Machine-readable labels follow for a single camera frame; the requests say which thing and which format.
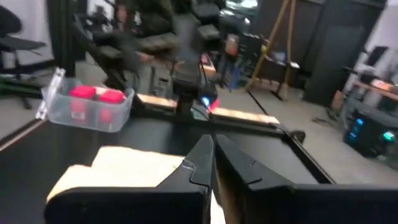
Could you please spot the clear plastic bin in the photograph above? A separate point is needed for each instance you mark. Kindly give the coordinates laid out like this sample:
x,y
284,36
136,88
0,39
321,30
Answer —
x,y
62,115

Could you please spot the black table mat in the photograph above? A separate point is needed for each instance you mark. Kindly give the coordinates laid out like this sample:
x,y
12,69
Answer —
x,y
46,149

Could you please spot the dark tall cabinet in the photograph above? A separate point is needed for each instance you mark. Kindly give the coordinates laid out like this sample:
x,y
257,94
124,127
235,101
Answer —
x,y
339,46

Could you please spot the yellow folded cloth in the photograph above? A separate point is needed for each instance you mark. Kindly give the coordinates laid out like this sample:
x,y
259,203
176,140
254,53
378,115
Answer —
x,y
124,168

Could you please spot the yellow wooden stand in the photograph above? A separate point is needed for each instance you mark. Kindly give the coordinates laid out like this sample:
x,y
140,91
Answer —
x,y
289,37

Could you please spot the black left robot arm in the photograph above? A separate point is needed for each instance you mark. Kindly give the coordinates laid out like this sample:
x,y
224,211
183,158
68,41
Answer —
x,y
186,77

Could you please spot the red smoked paprika tin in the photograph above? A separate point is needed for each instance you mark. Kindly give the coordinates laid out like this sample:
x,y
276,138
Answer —
x,y
112,97
82,93

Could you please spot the black office chair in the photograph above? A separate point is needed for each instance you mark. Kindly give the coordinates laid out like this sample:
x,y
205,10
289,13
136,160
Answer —
x,y
12,43

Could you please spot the black computer tower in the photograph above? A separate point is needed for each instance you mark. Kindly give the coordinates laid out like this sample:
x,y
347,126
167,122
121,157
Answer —
x,y
367,133

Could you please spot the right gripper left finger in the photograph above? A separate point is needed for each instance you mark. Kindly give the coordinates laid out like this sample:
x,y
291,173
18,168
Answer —
x,y
140,205

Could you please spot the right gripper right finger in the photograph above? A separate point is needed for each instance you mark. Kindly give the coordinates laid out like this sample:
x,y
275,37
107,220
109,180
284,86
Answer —
x,y
295,205

